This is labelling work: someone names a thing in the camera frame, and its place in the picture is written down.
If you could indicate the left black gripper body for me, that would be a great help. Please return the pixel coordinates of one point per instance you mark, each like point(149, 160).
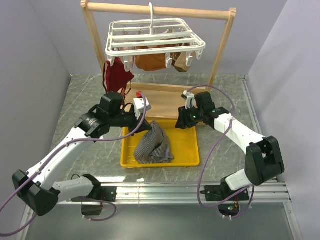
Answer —
point(127, 119)

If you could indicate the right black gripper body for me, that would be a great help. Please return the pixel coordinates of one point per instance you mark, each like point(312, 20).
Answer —
point(191, 115)

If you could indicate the grey striped underwear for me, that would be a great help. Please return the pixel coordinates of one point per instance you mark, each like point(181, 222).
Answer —
point(154, 147)

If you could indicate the red underwear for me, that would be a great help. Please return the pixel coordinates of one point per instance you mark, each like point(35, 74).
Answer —
point(115, 78)

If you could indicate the white plastic clip hanger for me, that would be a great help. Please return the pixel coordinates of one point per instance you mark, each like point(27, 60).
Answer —
point(128, 39)

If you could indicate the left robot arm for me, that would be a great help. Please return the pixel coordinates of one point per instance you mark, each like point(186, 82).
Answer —
point(38, 187)

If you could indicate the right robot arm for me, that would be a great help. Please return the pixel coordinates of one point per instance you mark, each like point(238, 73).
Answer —
point(263, 157)

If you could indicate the orange underwear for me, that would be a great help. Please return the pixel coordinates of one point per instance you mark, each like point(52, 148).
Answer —
point(151, 62)

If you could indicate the yellow plastic tray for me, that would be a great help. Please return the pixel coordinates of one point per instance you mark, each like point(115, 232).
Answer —
point(183, 146)

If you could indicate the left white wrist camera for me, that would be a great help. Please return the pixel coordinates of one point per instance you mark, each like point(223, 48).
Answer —
point(140, 105)

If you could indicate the aluminium mounting rail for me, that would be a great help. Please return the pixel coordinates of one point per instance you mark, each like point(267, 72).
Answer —
point(168, 211)

